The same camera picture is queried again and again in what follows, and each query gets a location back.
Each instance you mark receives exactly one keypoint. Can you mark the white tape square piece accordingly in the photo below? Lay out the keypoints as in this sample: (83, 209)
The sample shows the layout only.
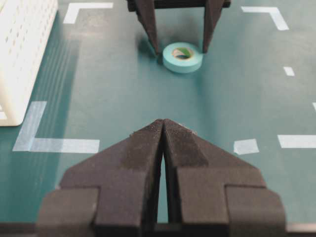
(248, 146)

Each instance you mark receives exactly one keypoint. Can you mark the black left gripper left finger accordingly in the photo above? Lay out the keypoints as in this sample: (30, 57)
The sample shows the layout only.
(114, 193)

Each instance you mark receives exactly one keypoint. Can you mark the near right tape strip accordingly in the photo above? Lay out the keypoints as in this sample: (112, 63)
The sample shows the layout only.
(297, 141)

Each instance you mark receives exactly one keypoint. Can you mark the light blue tape roll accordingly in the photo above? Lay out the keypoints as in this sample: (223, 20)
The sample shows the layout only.
(182, 57)

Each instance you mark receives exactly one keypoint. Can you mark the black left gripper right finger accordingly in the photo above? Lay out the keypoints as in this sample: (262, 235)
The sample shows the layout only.
(212, 193)

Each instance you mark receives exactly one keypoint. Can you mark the far right tape corner marker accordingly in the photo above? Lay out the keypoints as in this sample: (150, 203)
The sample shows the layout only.
(274, 13)

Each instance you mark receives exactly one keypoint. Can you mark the small white tape dash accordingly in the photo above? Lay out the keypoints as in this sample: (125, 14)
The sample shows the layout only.
(289, 71)

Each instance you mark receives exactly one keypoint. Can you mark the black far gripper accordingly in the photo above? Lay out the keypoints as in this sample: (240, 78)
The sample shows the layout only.
(145, 10)

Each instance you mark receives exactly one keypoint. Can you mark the lower pale tape corner marker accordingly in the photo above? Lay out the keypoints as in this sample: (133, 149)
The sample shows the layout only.
(28, 142)

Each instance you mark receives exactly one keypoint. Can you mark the white plastic lattice basket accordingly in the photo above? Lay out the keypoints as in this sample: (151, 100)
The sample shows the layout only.
(25, 26)

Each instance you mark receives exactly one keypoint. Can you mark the far left tape corner marker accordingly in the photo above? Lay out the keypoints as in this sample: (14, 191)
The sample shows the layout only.
(75, 7)

